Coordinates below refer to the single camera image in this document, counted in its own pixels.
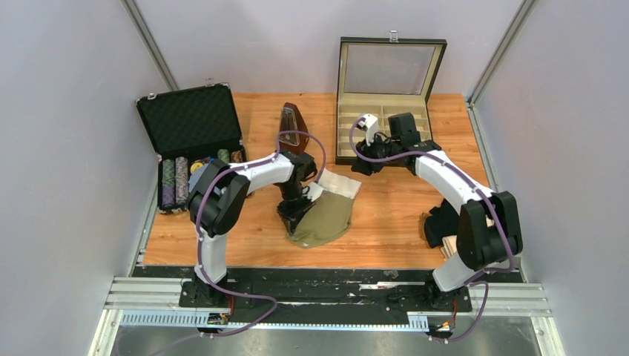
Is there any blue playing cards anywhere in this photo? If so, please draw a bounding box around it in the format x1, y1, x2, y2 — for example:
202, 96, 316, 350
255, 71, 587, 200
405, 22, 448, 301
188, 168, 203, 192

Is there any aluminium frame rail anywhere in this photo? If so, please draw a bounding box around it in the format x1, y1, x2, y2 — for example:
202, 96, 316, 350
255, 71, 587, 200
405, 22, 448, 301
89, 277, 565, 355

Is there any beige underwear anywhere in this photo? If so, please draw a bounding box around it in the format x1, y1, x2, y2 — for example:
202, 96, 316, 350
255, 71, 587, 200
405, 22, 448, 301
440, 235, 457, 260

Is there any wooden metronome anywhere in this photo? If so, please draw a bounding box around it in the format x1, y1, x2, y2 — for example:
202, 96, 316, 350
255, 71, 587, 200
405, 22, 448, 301
278, 102, 310, 155

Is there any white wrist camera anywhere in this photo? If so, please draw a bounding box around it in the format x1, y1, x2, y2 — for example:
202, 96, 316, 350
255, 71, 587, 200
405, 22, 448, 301
305, 182, 324, 202
356, 113, 379, 146

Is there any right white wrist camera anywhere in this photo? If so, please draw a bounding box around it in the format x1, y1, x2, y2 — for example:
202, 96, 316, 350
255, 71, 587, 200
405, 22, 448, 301
356, 113, 379, 146

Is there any green red chip stack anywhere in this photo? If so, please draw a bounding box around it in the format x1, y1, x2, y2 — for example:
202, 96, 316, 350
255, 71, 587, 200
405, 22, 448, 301
217, 148, 231, 164

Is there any green purple chip stack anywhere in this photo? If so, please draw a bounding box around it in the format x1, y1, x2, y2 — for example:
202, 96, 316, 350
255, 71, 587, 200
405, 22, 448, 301
162, 159, 176, 209

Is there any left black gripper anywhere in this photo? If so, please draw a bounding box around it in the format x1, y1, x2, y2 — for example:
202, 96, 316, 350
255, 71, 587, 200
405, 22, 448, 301
276, 181, 315, 235

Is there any yellow dealer chip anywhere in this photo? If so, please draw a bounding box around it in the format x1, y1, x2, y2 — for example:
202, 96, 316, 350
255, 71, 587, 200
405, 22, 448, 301
190, 162, 204, 173

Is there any black compartment display box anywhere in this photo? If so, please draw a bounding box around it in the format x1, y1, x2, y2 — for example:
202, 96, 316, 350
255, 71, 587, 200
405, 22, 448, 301
335, 30, 447, 165

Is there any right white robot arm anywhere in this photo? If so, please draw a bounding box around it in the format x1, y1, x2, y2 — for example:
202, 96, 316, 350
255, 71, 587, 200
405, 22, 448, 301
349, 113, 523, 310

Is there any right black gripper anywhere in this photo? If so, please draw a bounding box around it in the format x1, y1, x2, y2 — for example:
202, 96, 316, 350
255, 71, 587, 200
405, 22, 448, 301
351, 132, 400, 177

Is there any black poker chip case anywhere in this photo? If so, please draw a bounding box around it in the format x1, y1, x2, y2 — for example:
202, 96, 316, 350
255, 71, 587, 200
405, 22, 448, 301
136, 82, 247, 214

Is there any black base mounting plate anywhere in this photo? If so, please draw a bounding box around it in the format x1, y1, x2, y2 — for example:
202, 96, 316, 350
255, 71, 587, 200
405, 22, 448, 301
132, 265, 524, 326

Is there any black underwear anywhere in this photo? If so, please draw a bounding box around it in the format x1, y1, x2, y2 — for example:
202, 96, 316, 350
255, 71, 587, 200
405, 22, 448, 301
421, 200, 459, 248

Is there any olive green white underwear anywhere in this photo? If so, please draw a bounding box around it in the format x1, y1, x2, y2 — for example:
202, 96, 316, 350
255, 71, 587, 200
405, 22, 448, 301
286, 169, 361, 248

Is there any orange black chip stack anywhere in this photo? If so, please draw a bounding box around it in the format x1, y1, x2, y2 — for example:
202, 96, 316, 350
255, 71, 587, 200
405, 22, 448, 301
230, 150, 245, 163

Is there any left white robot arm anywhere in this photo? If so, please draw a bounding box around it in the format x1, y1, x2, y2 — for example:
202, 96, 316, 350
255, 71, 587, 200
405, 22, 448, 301
187, 150, 318, 306

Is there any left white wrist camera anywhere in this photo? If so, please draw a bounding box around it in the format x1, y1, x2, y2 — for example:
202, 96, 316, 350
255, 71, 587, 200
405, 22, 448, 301
305, 182, 324, 202

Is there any purple grey chip stack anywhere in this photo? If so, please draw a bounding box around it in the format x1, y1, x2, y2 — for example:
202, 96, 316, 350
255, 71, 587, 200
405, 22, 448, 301
175, 156, 188, 205

